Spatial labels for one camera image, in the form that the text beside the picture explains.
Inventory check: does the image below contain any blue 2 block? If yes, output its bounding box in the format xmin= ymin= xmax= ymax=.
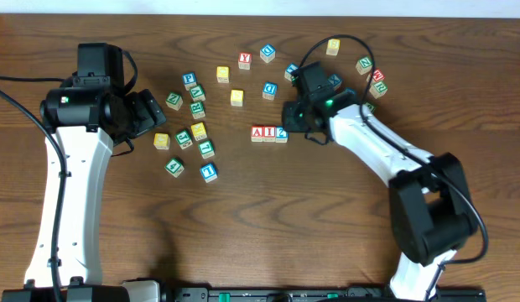
xmin=275 ymin=126 xmax=289 ymax=143

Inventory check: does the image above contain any red I block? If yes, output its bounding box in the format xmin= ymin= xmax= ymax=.
xmin=263 ymin=126 xmax=276 ymax=142

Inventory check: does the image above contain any red A block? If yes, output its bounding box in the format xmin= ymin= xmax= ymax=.
xmin=251 ymin=126 xmax=263 ymax=143

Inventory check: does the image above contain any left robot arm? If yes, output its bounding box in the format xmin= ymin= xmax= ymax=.
xmin=2 ymin=43 xmax=166 ymax=301

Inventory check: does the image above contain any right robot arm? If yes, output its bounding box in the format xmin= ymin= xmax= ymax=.
xmin=282 ymin=62 xmax=479 ymax=301

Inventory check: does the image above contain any yellow G block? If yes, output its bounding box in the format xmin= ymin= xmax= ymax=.
xmin=153 ymin=133 xmax=170 ymax=150

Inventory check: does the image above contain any green Z block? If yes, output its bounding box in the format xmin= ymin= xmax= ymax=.
xmin=165 ymin=92 xmax=183 ymax=111

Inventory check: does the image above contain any blue D block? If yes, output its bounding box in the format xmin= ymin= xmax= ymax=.
xmin=263 ymin=82 xmax=278 ymax=101

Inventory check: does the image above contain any blue L block upper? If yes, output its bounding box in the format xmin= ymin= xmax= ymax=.
xmin=284 ymin=63 xmax=299 ymax=81

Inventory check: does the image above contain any blue l block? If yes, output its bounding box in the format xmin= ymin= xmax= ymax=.
xmin=200 ymin=163 xmax=218 ymax=183
xmin=284 ymin=63 xmax=299 ymax=81

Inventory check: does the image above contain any green J block left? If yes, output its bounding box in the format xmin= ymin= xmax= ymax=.
xmin=174 ymin=130 xmax=193 ymax=149

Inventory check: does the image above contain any green j block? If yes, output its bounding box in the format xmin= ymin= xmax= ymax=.
xmin=174 ymin=130 xmax=193 ymax=149
xmin=364 ymin=102 xmax=376 ymax=113

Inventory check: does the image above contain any blue X block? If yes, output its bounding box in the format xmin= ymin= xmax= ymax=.
xmin=328 ymin=74 xmax=342 ymax=91

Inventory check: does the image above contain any blue H block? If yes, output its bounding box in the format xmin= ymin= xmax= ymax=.
xmin=345 ymin=88 xmax=357 ymax=95

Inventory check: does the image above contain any green R block left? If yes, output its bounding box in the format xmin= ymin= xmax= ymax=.
xmin=190 ymin=102 xmax=205 ymax=120

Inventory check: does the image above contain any green r block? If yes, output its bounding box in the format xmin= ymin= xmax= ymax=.
xmin=369 ymin=81 xmax=388 ymax=99
xmin=190 ymin=102 xmax=205 ymax=120

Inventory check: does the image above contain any blue P block left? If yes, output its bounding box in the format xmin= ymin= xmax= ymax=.
xmin=182 ymin=72 xmax=198 ymax=91

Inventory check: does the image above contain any green V block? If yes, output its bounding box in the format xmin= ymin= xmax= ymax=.
xmin=190 ymin=85 xmax=205 ymax=102

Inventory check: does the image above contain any yellow K block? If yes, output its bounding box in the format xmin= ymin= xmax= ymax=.
xmin=190 ymin=122 xmax=208 ymax=142

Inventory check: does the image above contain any yellow block centre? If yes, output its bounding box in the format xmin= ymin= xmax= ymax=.
xmin=230 ymin=89 xmax=244 ymax=107

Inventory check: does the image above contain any green 4 block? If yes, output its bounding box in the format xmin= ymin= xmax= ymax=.
xmin=164 ymin=158 xmax=185 ymax=178

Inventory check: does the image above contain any green J block right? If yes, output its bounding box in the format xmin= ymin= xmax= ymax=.
xmin=364 ymin=102 xmax=376 ymax=113

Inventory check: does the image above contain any green L block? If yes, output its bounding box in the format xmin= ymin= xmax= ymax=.
xmin=198 ymin=140 xmax=215 ymax=159

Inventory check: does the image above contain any red Y block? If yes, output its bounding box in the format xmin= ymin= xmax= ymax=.
xmin=238 ymin=52 xmax=252 ymax=70

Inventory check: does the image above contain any yellow S block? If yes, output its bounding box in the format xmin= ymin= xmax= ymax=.
xmin=325 ymin=39 xmax=341 ymax=56

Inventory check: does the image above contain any green N block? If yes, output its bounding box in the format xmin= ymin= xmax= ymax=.
xmin=356 ymin=56 xmax=373 ymax=75

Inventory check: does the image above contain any yellow block upper left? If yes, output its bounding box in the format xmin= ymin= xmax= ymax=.
xmin=216 ymin=66 xmax=230 ymax=83

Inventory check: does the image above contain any green R block right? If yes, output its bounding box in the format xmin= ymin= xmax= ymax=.
xmin=369 ymin=81 xmax=388 ymax=99

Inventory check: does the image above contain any red W block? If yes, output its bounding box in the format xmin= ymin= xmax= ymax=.
xmin=366 ymin=69 xmax=385 ymax=86

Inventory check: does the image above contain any blue L block near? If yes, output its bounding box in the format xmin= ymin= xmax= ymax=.
xmin=200 ymin=163 xmax=218 ymax=183

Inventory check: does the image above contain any right black cable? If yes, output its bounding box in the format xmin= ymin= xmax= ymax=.
xmin=297 ymin=34 xmax=490 ymax=299

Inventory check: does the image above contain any black cable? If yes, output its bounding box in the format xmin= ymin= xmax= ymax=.
xmin=0 ymin=75 xmax=72 ymax=302
xmin=297 ymin=34 xmax=490 ymax=299

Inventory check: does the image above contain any left black cable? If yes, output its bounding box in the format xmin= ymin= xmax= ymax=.
xmin=0 ymin=75 xmax=72 ymax=302

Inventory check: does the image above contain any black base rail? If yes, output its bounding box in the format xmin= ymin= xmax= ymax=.
xmin=171 ymin=286 xmax=487 ymax=302

